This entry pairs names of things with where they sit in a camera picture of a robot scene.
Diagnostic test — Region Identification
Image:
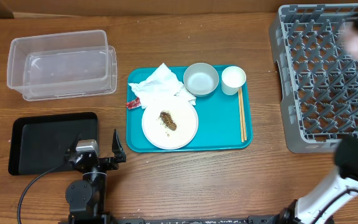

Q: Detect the teal serving tray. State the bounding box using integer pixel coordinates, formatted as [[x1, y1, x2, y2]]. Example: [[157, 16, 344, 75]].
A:
[[126, 65, 254, 153]]

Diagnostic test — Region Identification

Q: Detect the crumpled white paper napkin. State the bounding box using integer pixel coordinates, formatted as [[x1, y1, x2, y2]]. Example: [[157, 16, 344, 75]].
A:
[[129, 63, 196, 109]]

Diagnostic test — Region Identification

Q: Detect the small white plate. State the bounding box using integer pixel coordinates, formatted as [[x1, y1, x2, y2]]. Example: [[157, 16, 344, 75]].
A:
[[339, 22, 358, 60]]

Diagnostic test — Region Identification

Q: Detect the brown food scrap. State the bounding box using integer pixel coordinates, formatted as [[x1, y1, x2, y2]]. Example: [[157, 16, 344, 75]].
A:
[[160, 111, 177, 131]]

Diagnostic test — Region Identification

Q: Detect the clear plastic storage bin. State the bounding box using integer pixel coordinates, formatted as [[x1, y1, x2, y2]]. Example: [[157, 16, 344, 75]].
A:
[[7, 30, 111, 98]]

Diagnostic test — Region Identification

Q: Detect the white cup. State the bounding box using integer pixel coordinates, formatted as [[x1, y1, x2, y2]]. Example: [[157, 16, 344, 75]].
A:
[[221, 66, 247, 95]]

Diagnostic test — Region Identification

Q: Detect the grey dishwasher rack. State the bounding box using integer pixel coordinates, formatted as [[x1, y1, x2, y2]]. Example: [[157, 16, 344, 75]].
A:
[[268, 3, 358, 153]]

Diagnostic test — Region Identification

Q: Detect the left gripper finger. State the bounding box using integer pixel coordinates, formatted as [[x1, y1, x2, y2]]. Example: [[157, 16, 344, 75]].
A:
[[63, 133, 81, 161], [112, 129, 126, 163]]

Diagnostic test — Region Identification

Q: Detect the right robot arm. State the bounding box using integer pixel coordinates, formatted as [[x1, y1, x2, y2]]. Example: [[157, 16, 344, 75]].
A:
[[269, 3, 358, 223]]

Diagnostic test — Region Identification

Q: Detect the red sauce packet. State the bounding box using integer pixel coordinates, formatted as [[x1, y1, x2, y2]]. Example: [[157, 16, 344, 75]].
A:
[[126, 97, 141, 110]]

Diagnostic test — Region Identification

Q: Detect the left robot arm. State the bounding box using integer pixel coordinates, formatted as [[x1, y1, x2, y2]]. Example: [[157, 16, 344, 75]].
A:
[[64, 131, 126, 224]]

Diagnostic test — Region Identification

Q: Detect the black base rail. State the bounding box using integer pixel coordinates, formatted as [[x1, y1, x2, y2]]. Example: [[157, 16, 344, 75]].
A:
[[58, 215, 278, 224]]

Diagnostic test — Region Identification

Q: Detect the grey bowl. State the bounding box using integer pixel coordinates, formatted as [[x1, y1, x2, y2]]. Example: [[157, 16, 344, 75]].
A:
[[183, 63, 219, 96]]

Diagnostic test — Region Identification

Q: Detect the large white plate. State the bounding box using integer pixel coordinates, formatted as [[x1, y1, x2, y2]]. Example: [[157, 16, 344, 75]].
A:
[[142, 96, 199, 150]]

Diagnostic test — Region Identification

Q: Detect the wooden chopstick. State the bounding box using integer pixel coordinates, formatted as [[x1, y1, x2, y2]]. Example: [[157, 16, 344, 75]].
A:
[[239, 87, 247, 142], [237, 88, 246, 142]]

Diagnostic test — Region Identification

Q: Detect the black plastic tray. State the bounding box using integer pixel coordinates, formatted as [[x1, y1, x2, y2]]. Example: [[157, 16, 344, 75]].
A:
[[8, 112, 99, 175]]

